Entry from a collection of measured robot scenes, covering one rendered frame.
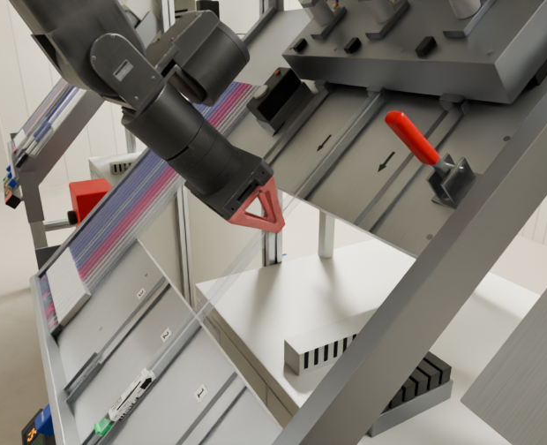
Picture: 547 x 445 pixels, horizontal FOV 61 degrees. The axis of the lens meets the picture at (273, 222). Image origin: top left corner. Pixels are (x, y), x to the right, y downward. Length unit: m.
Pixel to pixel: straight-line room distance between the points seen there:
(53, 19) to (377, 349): 0.33
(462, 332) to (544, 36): 0.63
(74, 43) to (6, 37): 4.00
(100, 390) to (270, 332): 0.39
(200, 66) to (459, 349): 0.70
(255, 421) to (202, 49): 0.32
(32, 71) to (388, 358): 4.16
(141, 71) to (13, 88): 4.01
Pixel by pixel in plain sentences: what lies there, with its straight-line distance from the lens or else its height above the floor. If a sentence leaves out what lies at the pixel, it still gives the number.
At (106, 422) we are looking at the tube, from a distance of 0.57.
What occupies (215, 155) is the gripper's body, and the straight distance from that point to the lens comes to 0.44.
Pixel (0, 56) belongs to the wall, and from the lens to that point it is 4.39.
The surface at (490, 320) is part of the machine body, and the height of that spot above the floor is 0.62.
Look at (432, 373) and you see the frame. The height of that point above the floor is 0.68.
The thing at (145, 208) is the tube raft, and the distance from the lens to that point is 0.78.
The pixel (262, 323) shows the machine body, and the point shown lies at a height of 0.62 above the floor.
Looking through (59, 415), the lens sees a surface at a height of 0.74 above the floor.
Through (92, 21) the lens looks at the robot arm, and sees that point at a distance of 0.39.
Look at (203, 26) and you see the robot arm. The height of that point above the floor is 1.15.
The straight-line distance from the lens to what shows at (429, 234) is 0.41.
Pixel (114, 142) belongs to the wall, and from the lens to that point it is 4.49.
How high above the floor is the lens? 1.14
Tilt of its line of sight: 21 degrees down
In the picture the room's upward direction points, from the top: straight up
